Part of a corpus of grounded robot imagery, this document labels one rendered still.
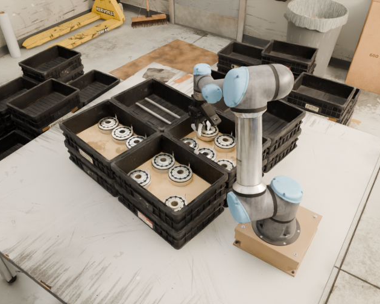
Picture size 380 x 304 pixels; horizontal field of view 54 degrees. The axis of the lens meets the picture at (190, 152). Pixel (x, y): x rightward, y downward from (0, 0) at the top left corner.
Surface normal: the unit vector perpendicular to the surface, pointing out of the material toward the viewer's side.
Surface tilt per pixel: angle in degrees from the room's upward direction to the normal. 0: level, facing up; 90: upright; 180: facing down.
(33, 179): 0
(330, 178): 0
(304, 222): 2
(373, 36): 78
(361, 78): 73
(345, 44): 90
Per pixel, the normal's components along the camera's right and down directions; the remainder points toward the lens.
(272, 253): -0.55, 0.55
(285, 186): 0.16, -0.77
